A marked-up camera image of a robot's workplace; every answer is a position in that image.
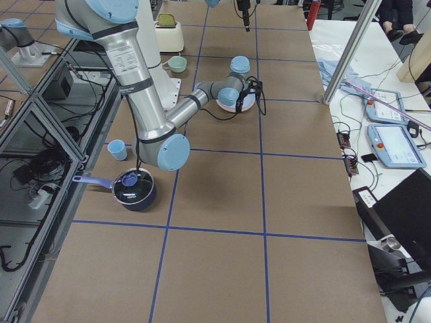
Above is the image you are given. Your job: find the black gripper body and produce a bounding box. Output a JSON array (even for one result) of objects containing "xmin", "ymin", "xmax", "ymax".
[
  {"xmin": 237, "ymin": 94, "xmax": 244, "ymax": 108},
  {"xmin": 236, "ymin": 0, "xmax": 251, "ymax": 10}
]

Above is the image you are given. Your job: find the blue plate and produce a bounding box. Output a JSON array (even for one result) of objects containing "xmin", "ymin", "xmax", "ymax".
[{"xmin": 216, "ymin": 92, "xmax": 255, "ymax": 113}]

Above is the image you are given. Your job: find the pink plate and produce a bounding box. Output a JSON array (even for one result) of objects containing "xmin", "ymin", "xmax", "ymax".
[{"xmin": 217, "ymin": 102, "xmax": 253, "ymax": 113}]

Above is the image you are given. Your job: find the red cylinder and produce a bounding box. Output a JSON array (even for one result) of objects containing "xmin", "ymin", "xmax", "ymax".
[{"xmin": 306, "ymin": 0, "xmax": 321, "ymax": 31}]

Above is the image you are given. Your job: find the green bowl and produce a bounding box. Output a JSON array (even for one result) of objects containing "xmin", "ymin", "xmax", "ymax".
[{"xmin": 168, "ymin": 56, "xmax": 187, "ymax": 73}]

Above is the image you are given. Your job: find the cream toaster with bread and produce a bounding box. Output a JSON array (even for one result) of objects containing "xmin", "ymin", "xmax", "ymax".
[{"xmin": 154, "ymin": 13, "xmax": 185, "ymax": 52}]

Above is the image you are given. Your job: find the reacher grabber tool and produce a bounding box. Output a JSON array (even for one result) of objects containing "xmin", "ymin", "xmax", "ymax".
[{"xmin": 343, "ymin": 79, "xmax": 431, "ymax": 130}]

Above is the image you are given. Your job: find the light blue cloth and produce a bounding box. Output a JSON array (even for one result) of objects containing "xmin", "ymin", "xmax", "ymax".
[{"xmin": 317, "ymin": 57, "xmax": 371, "ymax": 96}]

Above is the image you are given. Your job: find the light blue cup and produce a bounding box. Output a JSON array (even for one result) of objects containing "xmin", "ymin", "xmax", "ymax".
[{"xmin": 107, "ymin": 139, "xmax": 127, "ymax": 161}]

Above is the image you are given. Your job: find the dark blue saucepan with lid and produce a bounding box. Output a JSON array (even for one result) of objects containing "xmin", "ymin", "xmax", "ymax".
[{"xmin": 72, "ymin": 168, "xmax": 157, "ymax": 211}]

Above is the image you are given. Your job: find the upper teach pendant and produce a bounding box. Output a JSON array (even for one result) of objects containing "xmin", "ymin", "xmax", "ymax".
[{"xmin": 364, "ymin": 88, "xmax": 408, "ymax": 125}]

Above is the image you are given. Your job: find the teach pendant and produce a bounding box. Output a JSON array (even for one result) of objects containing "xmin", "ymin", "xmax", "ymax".
[
  {"xmin": 367, "ymin": 124, "xmax": 427, "ymax": 170},
  {"xmin": 364, "ymin": 88, "xmax": 408, "ymax": 125}
]

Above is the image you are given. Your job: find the person at desk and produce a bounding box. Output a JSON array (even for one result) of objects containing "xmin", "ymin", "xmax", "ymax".
[{"xmin": 376, "ymin": 0, "xmax": 423, "ymax": 46}]

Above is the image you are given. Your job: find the lower teach pendant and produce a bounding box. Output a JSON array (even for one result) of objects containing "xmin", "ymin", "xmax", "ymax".
[{"xmin": 367, "ymin": 124, "xmax": 427, "ymax": 170}]

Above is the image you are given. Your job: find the black laptop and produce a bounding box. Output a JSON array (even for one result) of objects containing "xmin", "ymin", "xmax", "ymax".
[{"xmin": 353, "ymin": 168, "xmax": 430, "ymax": 270}]

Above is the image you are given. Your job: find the white power strip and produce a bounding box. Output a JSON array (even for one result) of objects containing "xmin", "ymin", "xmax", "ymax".
[{"xmin": 28, "ymin": 188, "xmax": 51, "ymax": 210}]

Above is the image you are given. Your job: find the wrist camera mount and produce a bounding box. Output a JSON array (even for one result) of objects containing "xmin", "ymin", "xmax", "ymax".
[{"xmin": 246, "ymin": 76, "xmax": 263, "ymax": 100}]

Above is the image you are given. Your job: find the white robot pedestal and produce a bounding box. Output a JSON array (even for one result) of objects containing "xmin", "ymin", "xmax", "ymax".
[{"xmin": 136, "ymin": 0, "xmax": 181, "ymax": 111}]

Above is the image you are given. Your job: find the aluminium frame post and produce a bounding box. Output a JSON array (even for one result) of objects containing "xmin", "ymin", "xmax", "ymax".
[{"xmin": 323, "ymin": 0, "xmax": 382, "ymax": 105}]

